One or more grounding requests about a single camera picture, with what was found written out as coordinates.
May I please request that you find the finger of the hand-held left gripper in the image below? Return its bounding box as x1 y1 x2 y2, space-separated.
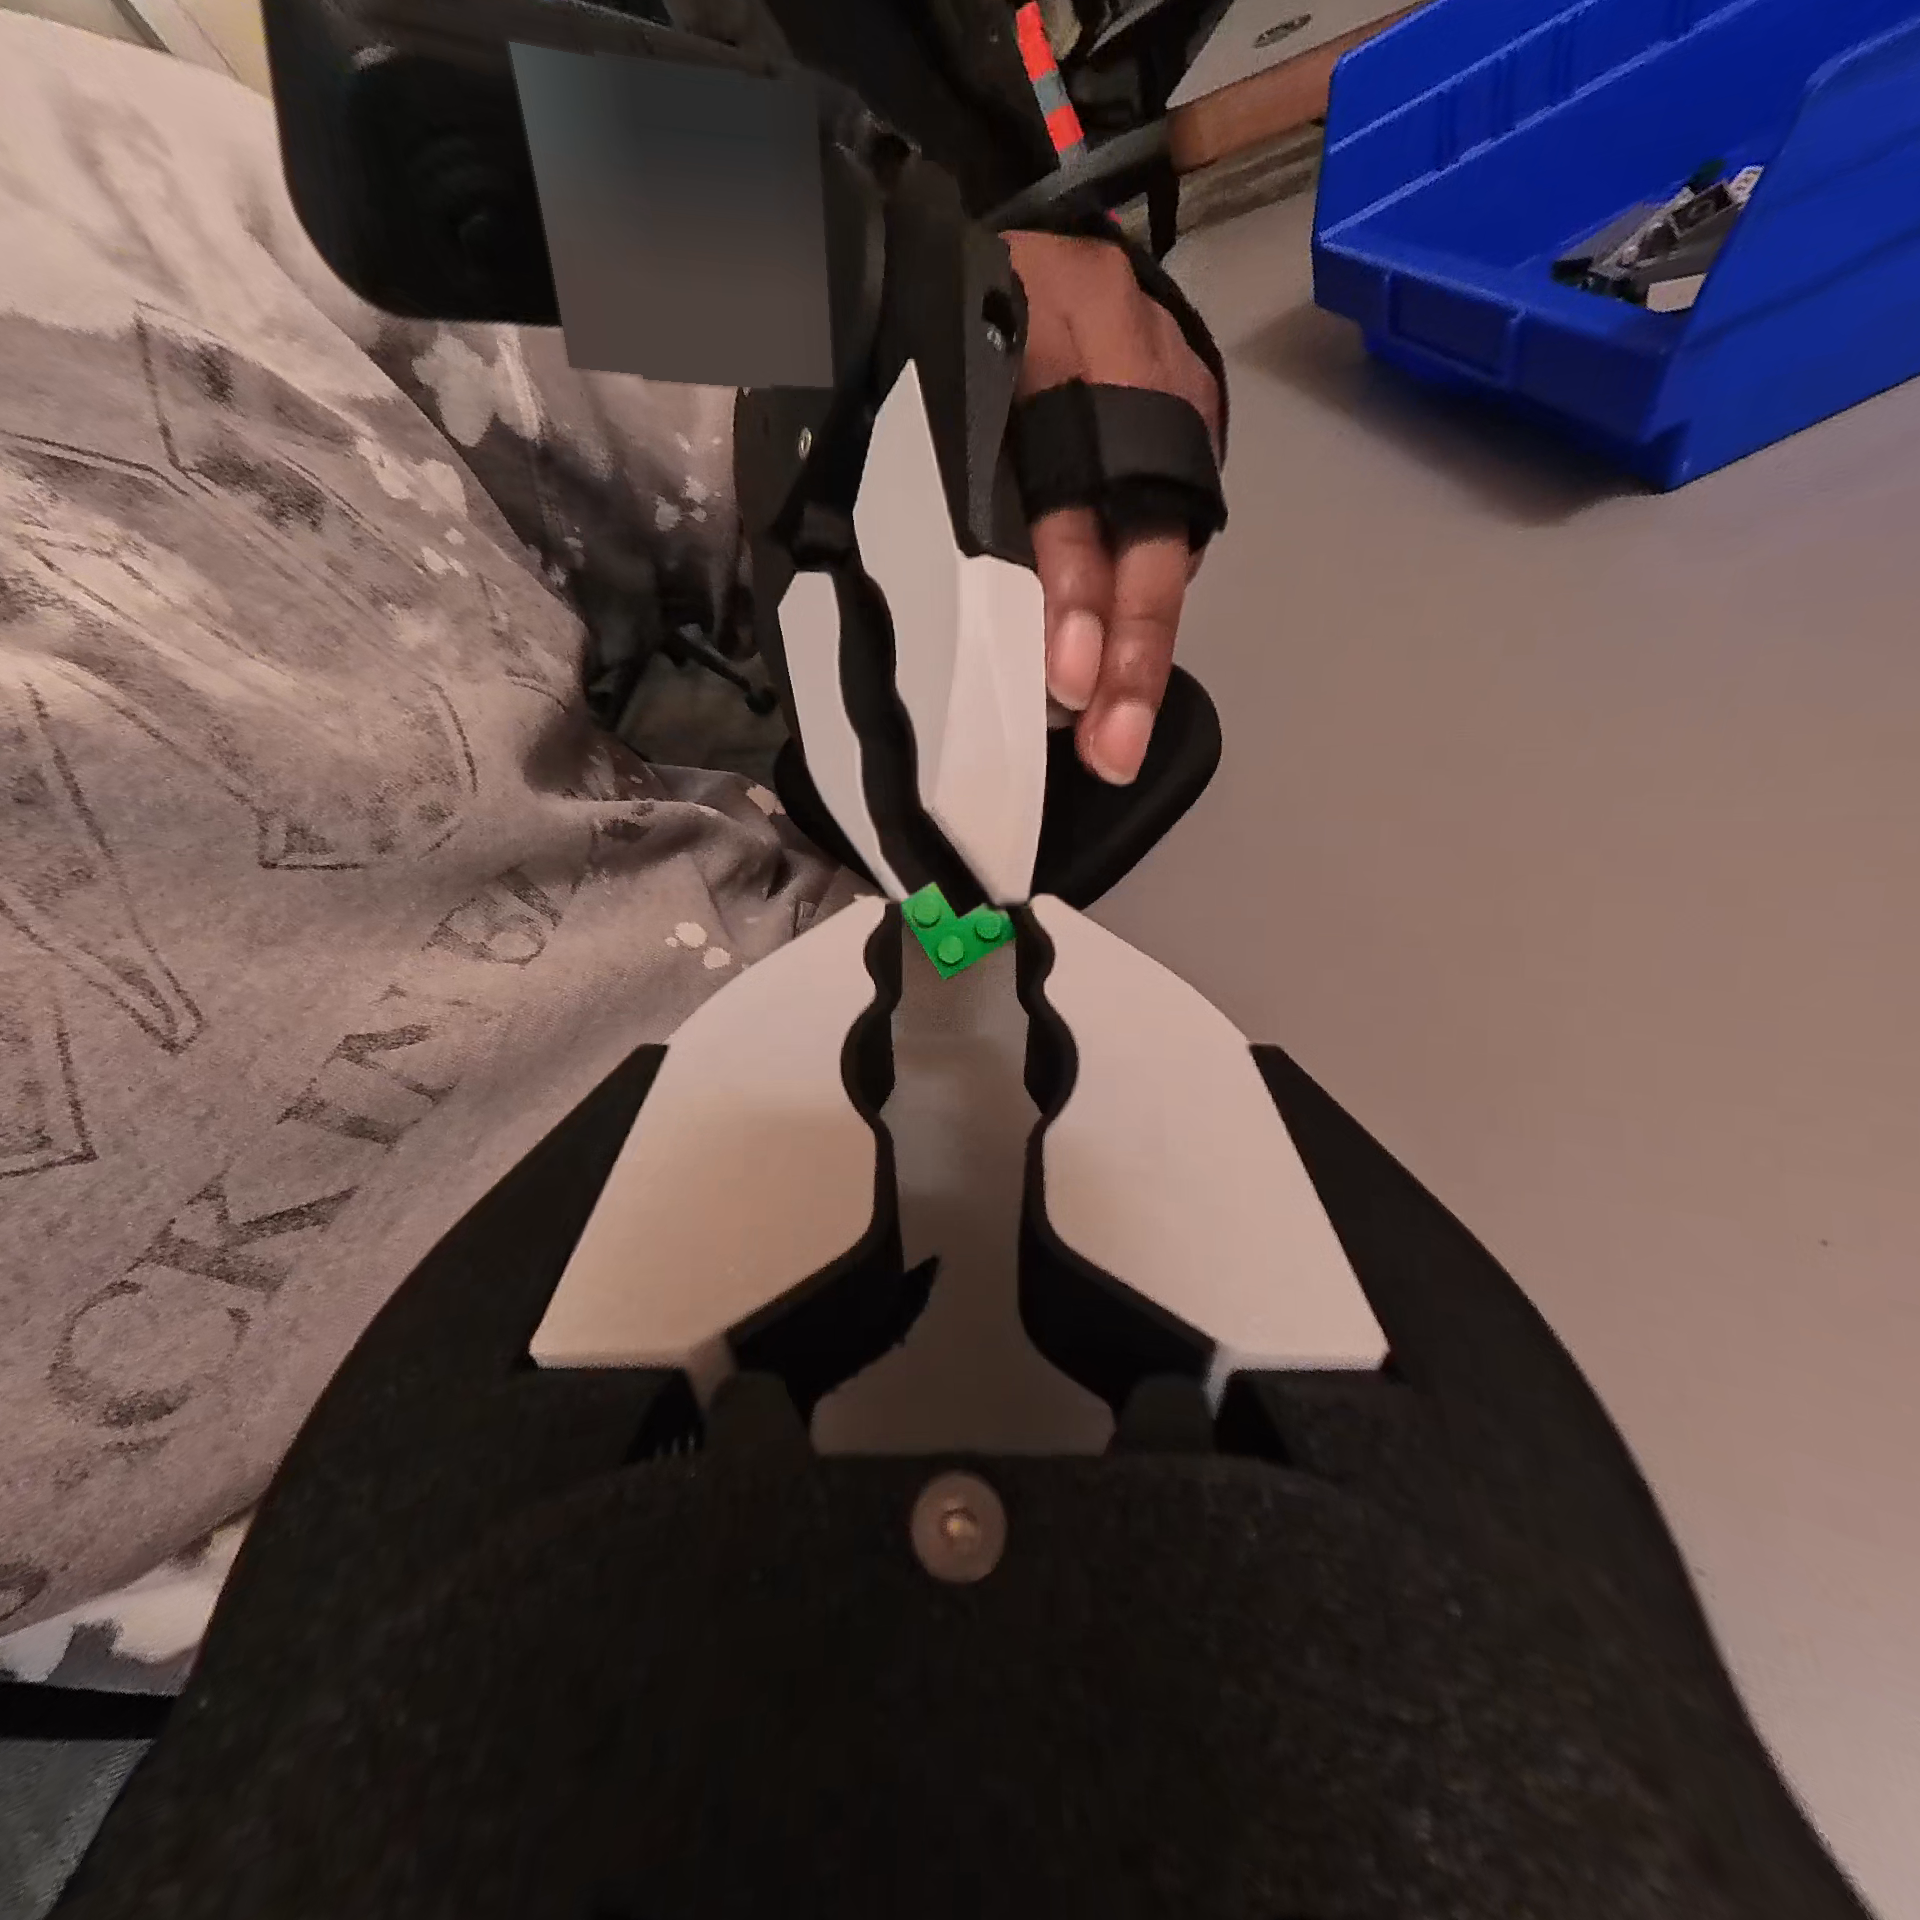
776 563 918 900
852 361 1055 901

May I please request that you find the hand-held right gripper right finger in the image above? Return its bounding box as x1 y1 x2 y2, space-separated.
1016 894 1390 1381

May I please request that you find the person's left hand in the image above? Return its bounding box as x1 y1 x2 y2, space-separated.
992 227 1232 790

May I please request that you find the person's bleached grey clothing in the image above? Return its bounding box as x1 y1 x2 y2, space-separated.
0 30 880 1690

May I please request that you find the orange traffic cone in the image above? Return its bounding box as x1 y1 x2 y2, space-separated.
1016 0 1078 150

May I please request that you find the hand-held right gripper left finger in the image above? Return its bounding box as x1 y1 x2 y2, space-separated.
537 894 908 1381

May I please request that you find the blue storage bin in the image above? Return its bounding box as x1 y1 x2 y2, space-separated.
1311 0 1920 495

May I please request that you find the black jacket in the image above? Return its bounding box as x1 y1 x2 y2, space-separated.
766 0 1240 237

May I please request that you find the pile of small lego pieces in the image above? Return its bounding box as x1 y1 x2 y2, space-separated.
1556 164 1773 307

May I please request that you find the green lego corner piece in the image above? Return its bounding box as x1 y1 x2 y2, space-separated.
903 886 1016 981

